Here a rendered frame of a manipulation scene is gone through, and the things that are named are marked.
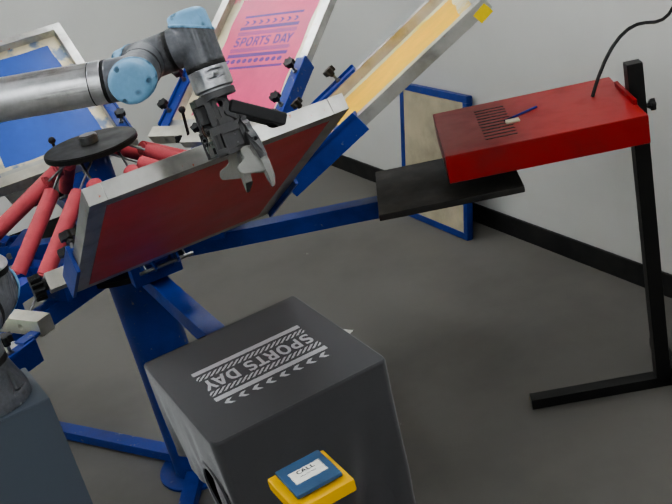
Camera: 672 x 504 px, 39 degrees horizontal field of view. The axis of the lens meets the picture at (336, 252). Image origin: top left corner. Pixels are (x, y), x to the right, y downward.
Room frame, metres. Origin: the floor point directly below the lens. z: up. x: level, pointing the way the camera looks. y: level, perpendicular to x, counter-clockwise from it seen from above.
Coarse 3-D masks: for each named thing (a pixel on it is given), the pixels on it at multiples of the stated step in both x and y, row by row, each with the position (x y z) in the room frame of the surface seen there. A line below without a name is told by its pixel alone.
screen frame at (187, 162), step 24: (336, 96) 1.96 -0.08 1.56; (288, 120) 1.90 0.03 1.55; (312, 120) 1.91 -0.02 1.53; (336, 120) 1.99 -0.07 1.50; (264, 144) 1.89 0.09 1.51; (312, 144) 2.08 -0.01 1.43; (144, 168) 1.78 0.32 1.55; (168, 168) 1.79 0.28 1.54; (192, 168) 1.80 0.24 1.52; (96, 192) 1.73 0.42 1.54; (120, 192) 1.74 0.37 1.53; (96, 216) 1.79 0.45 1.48; (96, 240) 1.95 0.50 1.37; (144, 264) 2.40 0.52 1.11
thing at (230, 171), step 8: (240, 152) 1.73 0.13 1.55; (232, 160) 1.73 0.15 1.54; (240, 160) 1.73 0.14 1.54; (224, 168) 1.73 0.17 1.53; (232, 168) 1.73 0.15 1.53; (224, 176) 1.73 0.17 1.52; (232, 176) 1.74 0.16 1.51; (240, 176) 1.74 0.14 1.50; (248, 176) 1.74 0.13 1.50; (248, 184) 1.74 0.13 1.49
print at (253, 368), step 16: (272, 336) 2.12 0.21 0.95; (288, 336) 2.10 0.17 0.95; (304, 336) 2.08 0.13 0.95; (240, 352) 2.08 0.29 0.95; (256, 352) 2.06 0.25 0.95; (272, 352) 2.04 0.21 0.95; (288, 352) 2.02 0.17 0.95; (304, 352) 2.00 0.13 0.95; (320, 352) 1.98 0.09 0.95; (208, 368) 2.04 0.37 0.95; (224, 368) 2.02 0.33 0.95; (240, 368) 2.00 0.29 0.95; (256, 368) 1.98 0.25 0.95; (272, 368) 1.96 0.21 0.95; (288, 368) 1.94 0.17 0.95; (208, 384) 1.96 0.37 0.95; (224, 384) 1.94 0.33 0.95; (240, 384) 1.92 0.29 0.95; (256, 384) 1.91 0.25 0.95; (224, 400) 1.87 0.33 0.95
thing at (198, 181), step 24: (216, 168) 1.88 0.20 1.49; (144, 192) 1.80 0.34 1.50; (168, 192) 1.88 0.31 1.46; (192, 192) 1.96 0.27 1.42; (120, 216) 1.87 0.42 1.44; (144, 216) 1.96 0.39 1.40; (168, 216) 2.05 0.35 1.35; (192, 216) 2.16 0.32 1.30; (120, 240) 2.05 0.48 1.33; (144, 240) 2.15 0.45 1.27; (168, 240) 2.27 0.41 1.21; (96, 264) 2.15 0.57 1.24; (120, 264) 2.27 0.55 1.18
